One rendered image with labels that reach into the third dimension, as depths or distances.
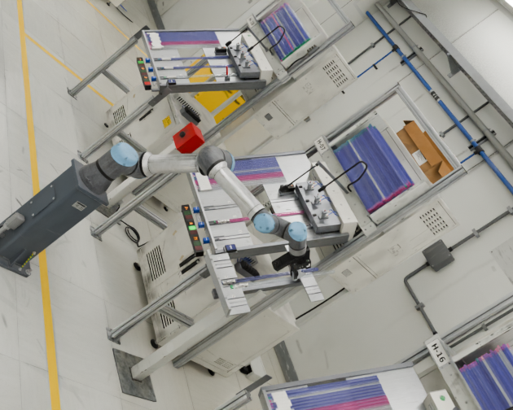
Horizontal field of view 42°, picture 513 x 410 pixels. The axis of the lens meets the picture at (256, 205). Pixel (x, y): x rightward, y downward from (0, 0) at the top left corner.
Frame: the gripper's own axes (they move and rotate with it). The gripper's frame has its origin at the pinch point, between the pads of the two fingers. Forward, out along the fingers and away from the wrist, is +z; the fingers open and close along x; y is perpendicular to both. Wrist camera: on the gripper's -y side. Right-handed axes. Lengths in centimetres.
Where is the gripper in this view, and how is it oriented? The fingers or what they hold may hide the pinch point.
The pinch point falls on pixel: (291, 277)
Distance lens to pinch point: 298.1
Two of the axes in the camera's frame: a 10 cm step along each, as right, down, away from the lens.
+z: 0.3, 6.4, 7.7
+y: 9.4, -2.7, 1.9
